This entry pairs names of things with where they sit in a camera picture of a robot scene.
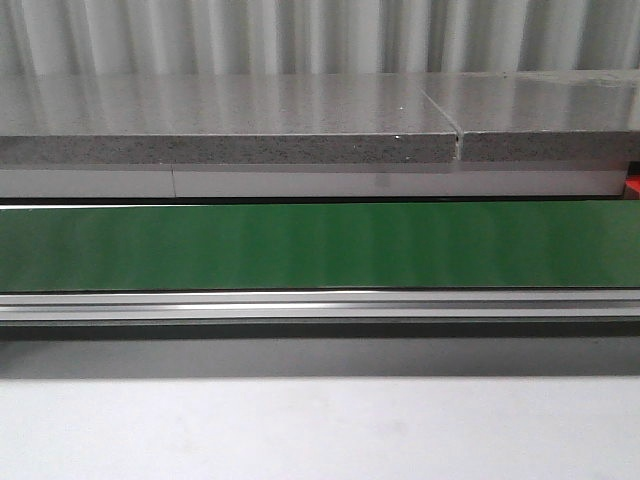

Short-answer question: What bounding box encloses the grey stone slab left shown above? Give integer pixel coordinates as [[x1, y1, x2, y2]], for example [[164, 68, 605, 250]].
[[1, 74, 457, 166]]

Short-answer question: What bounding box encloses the red object at edge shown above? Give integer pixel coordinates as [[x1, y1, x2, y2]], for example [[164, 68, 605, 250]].
[[623, 175, 640, 200]]

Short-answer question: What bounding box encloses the green conveyor belt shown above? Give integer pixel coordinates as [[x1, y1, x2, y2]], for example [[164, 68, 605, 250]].
[[1, 200, 639, 293]]

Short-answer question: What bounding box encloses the grey stone slab right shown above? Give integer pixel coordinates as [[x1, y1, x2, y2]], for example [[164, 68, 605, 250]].
[[418, 70, 639, 166]]

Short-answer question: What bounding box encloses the grey stone slab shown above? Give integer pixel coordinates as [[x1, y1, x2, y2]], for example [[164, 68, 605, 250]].
[[1, 74, 457, 166], [418, 70, 639, 166]]

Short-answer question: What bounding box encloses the grey pleated curtain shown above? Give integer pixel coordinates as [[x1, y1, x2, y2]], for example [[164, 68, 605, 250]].
[[1, 1, 639, 75]]

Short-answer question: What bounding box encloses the white panel under slab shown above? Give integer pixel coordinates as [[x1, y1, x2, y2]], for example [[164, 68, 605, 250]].
[[1, 162, 628, 199]]

